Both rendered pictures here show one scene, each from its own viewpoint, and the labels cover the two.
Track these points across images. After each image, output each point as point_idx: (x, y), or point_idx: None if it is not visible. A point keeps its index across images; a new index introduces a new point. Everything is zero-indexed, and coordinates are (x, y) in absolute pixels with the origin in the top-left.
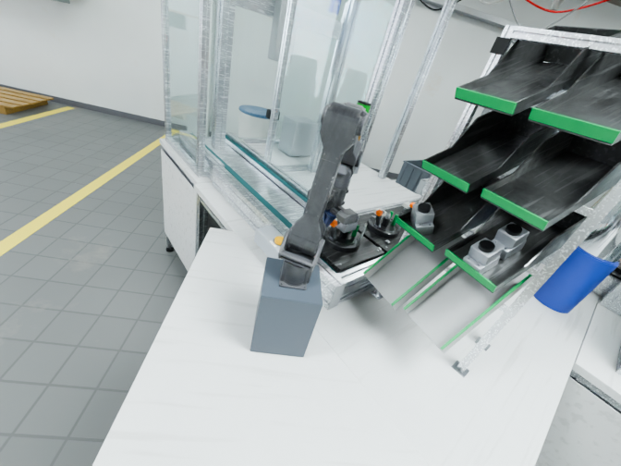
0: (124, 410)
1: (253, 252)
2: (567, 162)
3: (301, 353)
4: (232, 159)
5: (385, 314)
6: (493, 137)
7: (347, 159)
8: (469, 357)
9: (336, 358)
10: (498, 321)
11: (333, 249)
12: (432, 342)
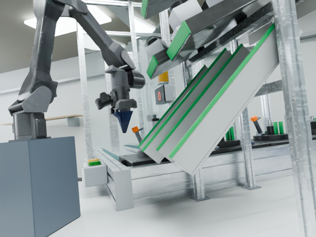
0: None
1: (83, 188)
2: None
3: (31, 235)
4: (120, 152)
5: (197, 210)
6: None
7: (112, 59)
8: (305, 214)
9: None
10: (286, 106)
11: (141, 157)
12: (265, 230)
